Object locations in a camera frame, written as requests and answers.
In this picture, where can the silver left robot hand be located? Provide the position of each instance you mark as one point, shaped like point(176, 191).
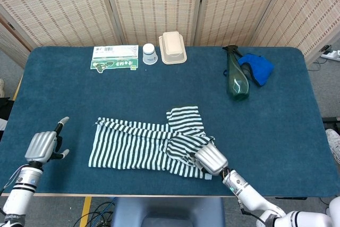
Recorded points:
point(42, 147)

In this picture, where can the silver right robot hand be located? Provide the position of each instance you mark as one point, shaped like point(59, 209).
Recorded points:
point(211, 160)

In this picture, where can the green striped T-shirt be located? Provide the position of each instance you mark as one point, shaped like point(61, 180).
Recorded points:
point(127, 150)

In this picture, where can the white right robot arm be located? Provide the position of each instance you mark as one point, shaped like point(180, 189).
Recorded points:
point(247, 189)

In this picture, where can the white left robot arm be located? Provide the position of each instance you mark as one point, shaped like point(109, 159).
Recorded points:
point(18, 192)

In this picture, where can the blue table mat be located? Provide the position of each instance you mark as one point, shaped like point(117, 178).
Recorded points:
point(53, 91)

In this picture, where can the blue cloth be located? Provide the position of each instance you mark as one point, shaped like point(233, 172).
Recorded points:
point(261, 68)

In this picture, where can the green white flattened carton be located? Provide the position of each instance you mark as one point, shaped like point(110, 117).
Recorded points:
point(115, 57)

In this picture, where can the beige takeaway food box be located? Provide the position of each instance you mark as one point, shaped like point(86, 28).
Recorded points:
point(172, 49)

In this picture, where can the white paper cup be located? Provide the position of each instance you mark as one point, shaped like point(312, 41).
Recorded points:
point(149, 54)

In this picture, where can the white shoe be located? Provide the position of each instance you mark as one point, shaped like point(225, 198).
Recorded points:
point(334, 142)

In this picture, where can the black metal stand base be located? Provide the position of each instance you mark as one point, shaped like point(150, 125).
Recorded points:
point(332, 119)

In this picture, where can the white power strip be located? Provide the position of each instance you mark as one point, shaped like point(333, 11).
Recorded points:
point(332, 54)

